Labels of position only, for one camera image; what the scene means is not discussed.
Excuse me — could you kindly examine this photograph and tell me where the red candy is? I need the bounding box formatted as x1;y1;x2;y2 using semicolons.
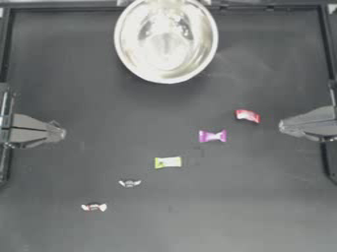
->
234;108;262;124

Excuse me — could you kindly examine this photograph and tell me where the purple candy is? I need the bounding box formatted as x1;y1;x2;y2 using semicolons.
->
198;128;227;144

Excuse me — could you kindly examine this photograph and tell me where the small brown candy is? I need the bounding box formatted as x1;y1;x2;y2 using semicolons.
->
118;178;143;189

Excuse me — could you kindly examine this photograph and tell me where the green candy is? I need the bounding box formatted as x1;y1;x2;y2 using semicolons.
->
153;156;183;170

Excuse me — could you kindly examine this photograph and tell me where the steel bowl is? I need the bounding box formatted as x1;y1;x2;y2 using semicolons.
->
112;0;219;86

